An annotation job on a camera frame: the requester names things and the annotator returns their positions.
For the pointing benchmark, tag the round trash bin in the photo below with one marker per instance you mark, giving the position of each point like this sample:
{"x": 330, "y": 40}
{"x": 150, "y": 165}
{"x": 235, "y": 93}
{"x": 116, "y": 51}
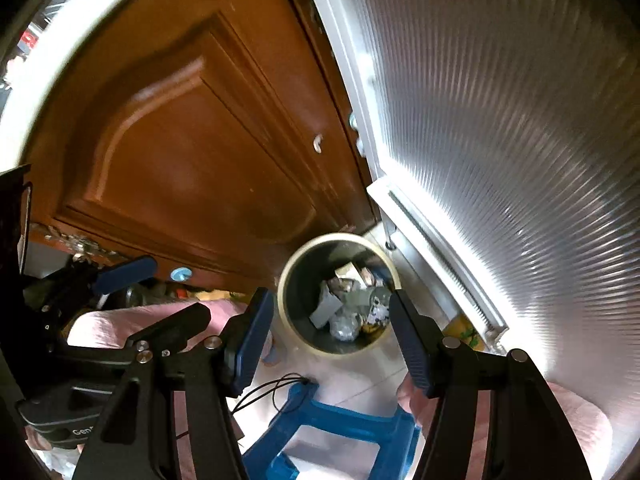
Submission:
{"x": 300, "y": 280}

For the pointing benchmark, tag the blue round cap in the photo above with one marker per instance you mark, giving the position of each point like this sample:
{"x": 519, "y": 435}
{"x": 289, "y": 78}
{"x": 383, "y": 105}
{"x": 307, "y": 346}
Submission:
{"x": 180, "y": 274}

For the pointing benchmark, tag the white crescent hook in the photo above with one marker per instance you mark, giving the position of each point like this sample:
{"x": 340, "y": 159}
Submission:
{"x": 317, "y": 144}

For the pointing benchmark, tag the person's right leg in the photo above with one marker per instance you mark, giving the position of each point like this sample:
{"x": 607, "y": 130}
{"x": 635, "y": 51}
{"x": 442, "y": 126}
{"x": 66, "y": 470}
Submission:
{"x": 575, "y": 410}

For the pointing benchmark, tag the person's left leg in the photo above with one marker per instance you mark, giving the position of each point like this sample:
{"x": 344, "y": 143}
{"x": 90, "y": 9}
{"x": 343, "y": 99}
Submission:
{"x": 100, "y": 322}

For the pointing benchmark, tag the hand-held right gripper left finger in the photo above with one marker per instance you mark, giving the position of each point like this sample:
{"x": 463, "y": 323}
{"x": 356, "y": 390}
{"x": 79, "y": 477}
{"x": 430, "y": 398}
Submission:
{"x": 250, "y": 340}

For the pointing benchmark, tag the blue plastic stool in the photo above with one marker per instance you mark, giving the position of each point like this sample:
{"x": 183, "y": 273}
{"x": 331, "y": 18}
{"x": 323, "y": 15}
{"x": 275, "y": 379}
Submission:
{"x": 350, "y": 420}

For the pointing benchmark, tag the clear door knob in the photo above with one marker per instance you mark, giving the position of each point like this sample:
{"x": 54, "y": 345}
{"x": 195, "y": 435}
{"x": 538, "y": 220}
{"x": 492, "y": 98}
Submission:
{"x": 353, "y": 121}

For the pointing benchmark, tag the ribbed glass door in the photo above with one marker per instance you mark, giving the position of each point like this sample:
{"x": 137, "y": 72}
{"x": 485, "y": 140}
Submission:
{"x": 500, "y": 135}

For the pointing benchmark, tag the white plastic bag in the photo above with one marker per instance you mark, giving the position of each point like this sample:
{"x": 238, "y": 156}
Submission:
{"x": 55, "y": 465}

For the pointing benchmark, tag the white cardboard carton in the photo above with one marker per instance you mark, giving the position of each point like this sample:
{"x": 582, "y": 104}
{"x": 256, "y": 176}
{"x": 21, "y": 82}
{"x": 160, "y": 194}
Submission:
{"x": 325, "y": 310}

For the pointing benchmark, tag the wooden cabinet door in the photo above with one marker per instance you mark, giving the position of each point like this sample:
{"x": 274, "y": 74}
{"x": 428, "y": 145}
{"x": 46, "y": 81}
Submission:
{"x": 200, "y": 110}

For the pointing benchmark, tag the person's leg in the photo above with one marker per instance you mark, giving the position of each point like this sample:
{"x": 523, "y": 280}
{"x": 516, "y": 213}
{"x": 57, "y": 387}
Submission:
{"x": 575, "y": 410}
{"x": 100, "y": 322}

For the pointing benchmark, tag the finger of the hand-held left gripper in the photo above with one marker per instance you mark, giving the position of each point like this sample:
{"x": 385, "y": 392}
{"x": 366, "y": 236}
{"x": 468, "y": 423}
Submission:
{"x": 170, "y": 327}
{"x": 125, "y": 272}

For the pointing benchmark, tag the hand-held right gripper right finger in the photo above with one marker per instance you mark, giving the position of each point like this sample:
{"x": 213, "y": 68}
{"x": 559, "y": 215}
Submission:
{"x": 411, "y": 347}

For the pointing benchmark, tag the yellow slipper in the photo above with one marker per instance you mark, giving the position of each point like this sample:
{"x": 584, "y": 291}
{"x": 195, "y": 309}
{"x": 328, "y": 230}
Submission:
{"x": 465, "y": 332}

